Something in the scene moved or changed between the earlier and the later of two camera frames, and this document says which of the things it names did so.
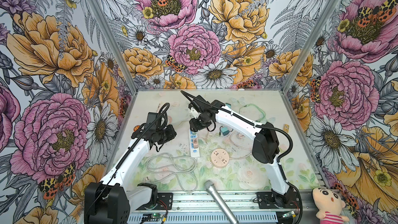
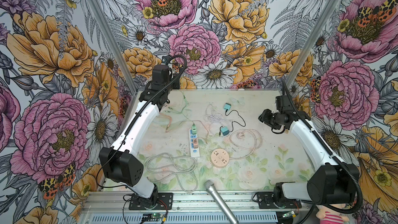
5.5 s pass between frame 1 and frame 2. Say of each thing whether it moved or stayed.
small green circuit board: stayed
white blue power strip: stayed
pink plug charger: stayed
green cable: moved
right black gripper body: moved
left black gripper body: moved
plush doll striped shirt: stayed
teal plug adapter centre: stayed
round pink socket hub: stayed
